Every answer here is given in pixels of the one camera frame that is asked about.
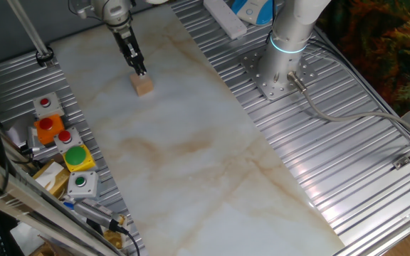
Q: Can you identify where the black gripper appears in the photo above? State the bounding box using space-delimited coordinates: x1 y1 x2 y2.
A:
111 23 148 78

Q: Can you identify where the small wooden cube block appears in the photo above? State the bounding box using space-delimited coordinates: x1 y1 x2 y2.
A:
130 72 154 97

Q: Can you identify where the black pole clamp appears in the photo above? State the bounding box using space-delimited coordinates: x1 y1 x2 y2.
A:
35 46 55 68

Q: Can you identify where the grey box with red button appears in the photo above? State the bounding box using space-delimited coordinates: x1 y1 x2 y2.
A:
53 127 84 154
32 92 65 119

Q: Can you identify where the white power strip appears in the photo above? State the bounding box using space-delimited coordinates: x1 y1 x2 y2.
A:
203 0 248 41

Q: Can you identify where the silver metal pole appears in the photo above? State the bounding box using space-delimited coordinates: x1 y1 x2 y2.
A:
6 0 55 68

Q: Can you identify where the orange box with red button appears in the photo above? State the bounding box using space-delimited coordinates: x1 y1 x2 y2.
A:
33 114 65 146

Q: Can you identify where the yellow box with green button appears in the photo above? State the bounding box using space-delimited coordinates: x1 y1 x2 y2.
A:
62 144 97 174

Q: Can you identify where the blue and white device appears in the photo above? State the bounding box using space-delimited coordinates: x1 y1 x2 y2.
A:
231 0 281 26

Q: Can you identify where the silver perforated mounting plate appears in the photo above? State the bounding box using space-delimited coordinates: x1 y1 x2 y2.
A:
240 46 320 102

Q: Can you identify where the grey box with green button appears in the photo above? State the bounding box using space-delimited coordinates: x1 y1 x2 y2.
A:
66 171 100 199

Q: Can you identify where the yellow tissue box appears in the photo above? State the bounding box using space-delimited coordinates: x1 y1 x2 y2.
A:
31 159 71 198

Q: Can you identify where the colourful patterned cloth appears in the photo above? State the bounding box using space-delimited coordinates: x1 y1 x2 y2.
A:
317 0 410 117

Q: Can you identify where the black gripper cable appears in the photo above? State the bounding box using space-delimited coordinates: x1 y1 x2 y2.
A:
67 0 86 16

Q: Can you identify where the silver ribbed camera unit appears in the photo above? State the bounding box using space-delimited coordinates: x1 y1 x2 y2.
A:
72 198 128 233

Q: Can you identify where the aluminium frame bar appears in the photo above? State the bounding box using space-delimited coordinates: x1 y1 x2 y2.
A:
0 149 122 256

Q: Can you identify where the black camera unit cable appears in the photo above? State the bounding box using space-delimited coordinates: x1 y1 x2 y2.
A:
114 223 142 256

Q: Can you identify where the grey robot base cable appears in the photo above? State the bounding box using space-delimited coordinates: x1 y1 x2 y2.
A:
286 70 410 144

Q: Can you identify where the small metal corner bracket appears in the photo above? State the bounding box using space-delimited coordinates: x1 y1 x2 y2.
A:
392 155 410 171

